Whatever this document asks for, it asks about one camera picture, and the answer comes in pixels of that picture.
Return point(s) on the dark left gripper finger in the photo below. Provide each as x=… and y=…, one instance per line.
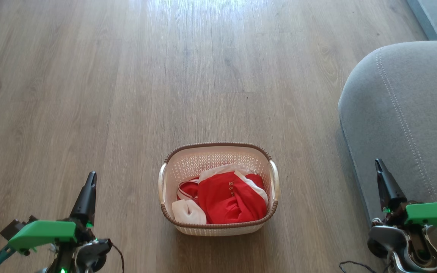
x=85, y=204

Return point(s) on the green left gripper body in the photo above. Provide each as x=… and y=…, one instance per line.
x=44, y=231

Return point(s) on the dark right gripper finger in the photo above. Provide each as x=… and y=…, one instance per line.
x=389, y=189

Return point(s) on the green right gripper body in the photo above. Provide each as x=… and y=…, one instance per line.
x=431, y=214

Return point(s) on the red and white garment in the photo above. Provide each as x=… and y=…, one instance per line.
x=226, y=201

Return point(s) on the grey fabric sofa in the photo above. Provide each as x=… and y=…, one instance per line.
x=412, y=113

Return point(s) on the white woven plastic laundry basket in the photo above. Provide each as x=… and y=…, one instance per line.
x=218, y=159

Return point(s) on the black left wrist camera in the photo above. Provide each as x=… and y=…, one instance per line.
x=11, y=227

